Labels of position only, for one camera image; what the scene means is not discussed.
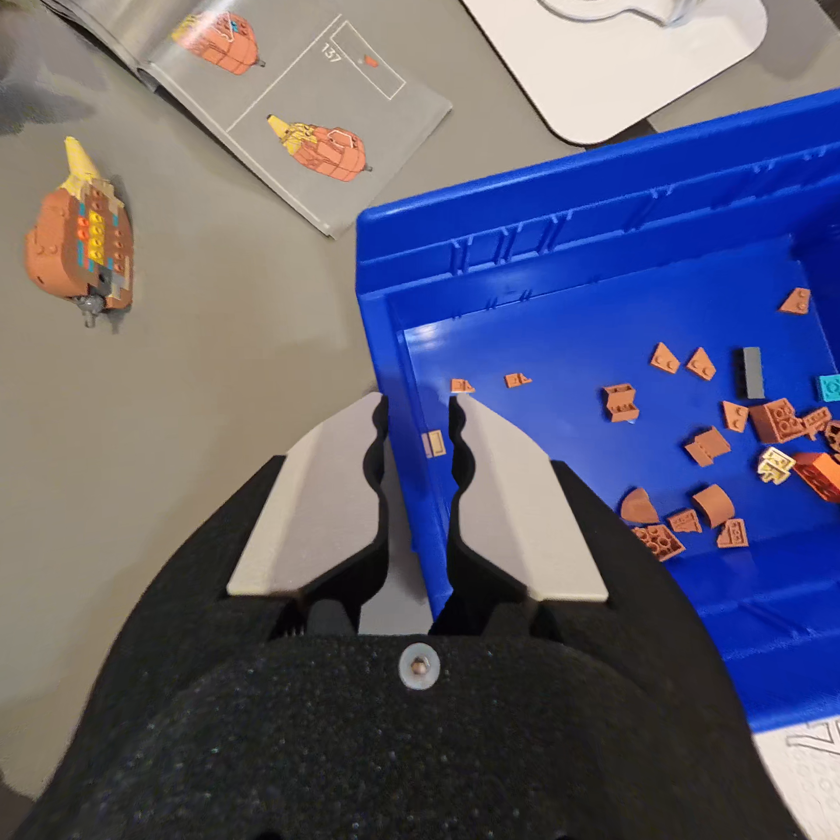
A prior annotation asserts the orange brick model body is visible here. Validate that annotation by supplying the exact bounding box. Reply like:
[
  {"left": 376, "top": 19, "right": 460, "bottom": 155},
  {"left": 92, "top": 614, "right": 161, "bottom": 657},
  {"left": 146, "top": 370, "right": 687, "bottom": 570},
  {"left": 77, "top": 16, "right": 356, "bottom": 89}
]
[{"left": 24, "top": 136, "right": 135, "bottom": 329}]

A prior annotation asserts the pale yellow bracket brick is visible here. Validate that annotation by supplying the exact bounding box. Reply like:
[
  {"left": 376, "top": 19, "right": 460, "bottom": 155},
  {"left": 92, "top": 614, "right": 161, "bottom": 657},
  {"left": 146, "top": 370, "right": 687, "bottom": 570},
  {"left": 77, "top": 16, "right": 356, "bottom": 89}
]
[{"left": 757, "top": 447, "right": 797, "bottom": 486}]

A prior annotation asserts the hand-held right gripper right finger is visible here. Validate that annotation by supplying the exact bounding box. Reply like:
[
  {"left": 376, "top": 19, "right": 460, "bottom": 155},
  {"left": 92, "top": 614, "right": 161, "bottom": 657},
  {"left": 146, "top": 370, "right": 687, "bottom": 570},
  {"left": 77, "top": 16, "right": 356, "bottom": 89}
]
[{"left": 448, "top": 394, "right": 610, "bottom": 605}]

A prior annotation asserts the blue plastic bin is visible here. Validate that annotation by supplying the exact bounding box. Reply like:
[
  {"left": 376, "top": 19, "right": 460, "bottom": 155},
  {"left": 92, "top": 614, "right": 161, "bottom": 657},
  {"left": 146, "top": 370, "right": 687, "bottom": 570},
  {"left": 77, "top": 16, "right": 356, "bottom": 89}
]
[{"left": 356, "top": 88, "right": 840, "bottom": 736}]

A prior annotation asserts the white printed sheet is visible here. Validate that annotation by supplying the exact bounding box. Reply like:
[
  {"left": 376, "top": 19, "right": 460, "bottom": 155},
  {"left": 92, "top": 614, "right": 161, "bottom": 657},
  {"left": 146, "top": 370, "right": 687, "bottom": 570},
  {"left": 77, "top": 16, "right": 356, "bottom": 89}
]
[{"left": 751, "top": 717, "right": 840, "bottom": 840}]

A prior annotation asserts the white monitor stand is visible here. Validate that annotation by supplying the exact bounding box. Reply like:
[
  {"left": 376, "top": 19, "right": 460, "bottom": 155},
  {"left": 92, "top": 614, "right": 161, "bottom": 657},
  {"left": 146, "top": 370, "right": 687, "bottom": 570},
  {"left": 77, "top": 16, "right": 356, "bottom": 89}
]
[{"left": 459, "top": 0, "right": 769, "bottom": 147}]

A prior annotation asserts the pile of orange bricks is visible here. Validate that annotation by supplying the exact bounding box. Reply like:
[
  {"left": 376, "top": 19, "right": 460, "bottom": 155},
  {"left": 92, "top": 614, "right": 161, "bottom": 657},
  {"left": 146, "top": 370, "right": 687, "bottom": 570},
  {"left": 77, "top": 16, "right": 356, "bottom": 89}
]
[{"left": 504, "top": 287, "right": 840, "bottom": 563}]

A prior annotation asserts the grey instruction booklet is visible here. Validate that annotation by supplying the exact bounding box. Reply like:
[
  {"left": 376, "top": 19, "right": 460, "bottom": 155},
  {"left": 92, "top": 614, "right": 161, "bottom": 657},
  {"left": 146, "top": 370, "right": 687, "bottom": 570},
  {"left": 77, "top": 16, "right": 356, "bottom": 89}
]
[{"left": 39, "top": 0, "right": 454, "bottom": 240}]

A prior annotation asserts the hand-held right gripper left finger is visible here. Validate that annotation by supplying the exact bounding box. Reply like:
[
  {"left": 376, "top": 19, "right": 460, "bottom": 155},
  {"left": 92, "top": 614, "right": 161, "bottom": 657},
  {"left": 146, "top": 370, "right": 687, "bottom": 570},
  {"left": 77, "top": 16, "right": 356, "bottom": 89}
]
[{"left": 226, "top": 392, "right": 393, "bottom": 605}]

